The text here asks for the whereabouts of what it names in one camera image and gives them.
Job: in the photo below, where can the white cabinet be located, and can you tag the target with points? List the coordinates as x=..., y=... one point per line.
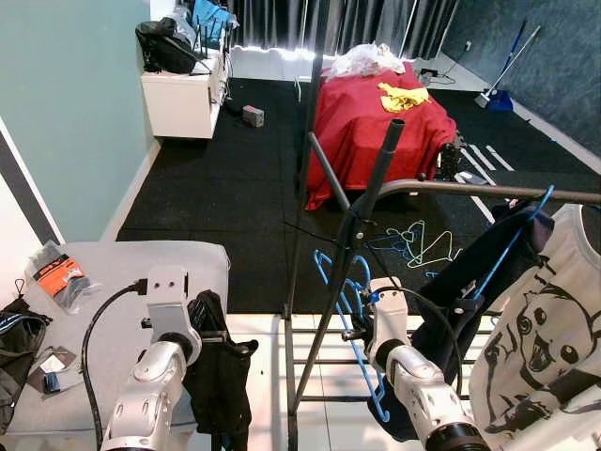
x=183, y=99

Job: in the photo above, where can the white plastic bag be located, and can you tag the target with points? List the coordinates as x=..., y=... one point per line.
x=362, y=61

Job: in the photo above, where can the white Pikachu t-shirt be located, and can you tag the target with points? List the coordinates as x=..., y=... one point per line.
x=545, y=329

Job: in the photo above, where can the black t-shirt small print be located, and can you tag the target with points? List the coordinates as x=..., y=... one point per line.
x=460, y=282

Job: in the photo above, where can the grey upholstered ottoman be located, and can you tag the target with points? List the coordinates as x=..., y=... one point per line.
x=113, y=258

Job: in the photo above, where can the black sports shirt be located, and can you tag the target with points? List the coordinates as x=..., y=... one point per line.
x=221, y=385

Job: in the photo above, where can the black bag blue trim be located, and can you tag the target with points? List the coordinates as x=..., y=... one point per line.
x=17, y=348

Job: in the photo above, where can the yellow cloth patch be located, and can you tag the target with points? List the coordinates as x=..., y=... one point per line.
x=404, y=97

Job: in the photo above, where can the orange black packet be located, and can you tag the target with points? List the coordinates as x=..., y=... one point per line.
x=61, y=275

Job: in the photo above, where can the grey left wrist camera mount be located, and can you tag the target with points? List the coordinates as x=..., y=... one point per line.
x=169, y=296

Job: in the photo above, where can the dark grey curtain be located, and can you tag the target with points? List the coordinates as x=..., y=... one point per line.
x=376, y=23

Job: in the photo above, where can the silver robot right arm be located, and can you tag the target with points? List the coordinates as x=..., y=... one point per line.
x=427, y=395

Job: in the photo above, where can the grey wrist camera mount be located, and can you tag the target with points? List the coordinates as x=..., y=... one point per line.
x=387, y=315
x=169, y=296

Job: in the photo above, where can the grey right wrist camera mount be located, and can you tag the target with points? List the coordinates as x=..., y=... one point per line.
x=387, y=315

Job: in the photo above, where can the black metal clothes rack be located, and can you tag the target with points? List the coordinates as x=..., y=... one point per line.
x=374, y=178

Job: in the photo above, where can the small grey box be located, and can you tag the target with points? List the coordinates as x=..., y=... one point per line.
x=254, y=116

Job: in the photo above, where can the red cloth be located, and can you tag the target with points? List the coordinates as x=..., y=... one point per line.
x=366, y=132

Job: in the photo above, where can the white tag card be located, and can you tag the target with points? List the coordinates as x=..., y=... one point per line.
x=56, y=362

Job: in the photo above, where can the blue floor mop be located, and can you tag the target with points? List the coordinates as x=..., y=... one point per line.
x=502, y=89

